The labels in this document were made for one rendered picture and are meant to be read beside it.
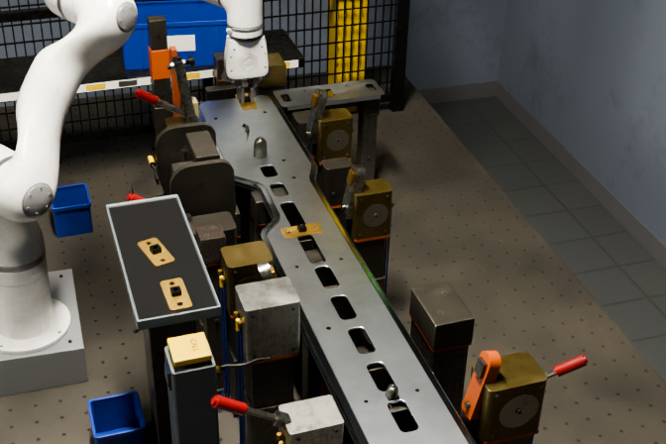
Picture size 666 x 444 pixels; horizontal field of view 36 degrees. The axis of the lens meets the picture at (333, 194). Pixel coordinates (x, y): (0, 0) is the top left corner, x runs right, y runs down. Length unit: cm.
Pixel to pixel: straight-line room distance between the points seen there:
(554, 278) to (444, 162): 62
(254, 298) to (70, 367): 59
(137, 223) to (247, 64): 66
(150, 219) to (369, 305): 45
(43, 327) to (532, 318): 112
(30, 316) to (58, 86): 50
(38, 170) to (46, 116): 11
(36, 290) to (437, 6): 299
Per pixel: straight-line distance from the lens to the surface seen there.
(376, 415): 175
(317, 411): 167
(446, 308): 194
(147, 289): 176
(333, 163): 245
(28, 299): 221
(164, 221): 193
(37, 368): 226
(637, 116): 404
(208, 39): 282
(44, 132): 205
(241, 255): 197
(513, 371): 178
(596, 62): 427
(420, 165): 304
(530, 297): 255
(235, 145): 251
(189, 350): 163
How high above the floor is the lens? 221
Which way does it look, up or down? 32 degrees down
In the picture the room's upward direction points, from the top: 2 degrees clockwise
